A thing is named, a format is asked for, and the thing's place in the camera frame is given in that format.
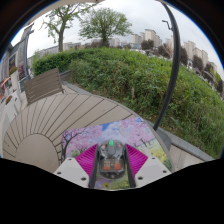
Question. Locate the thin-leaved tall tree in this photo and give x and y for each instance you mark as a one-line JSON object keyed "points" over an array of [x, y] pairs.
{"points": [[61, 25]]}

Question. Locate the dark curved umbrella pole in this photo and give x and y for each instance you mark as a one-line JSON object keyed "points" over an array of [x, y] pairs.
{"points": [[170, 73]]}

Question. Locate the beige patio umbrella canopy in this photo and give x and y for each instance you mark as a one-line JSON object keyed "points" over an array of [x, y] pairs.
{"points": [[71, 2]]}

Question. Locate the white planter box with flowers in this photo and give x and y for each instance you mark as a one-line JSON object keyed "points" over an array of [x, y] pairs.
{"points": [[8, 104], [14, 77]]}

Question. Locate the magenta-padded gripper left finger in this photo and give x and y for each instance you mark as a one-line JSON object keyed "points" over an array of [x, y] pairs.
{"points": [[79, 168]]}

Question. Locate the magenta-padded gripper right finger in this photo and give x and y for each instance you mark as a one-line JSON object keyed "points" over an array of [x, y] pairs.
{"points": [[145, 168]]}

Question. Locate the trimmed green hedge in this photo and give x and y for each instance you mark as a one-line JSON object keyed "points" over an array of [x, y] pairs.
{"points": [[140, 83]]}

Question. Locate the cherry blossom print mouse pad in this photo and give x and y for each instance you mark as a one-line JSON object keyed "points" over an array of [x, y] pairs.
{"points": [[100, 133]]}

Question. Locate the brown slatted wooden chair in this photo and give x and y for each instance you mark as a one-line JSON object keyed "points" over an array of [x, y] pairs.
{"points": [[42, 85]]}

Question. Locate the round-crowned green tree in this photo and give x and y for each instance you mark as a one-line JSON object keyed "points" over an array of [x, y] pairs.
{"points": [[104, 25]]}

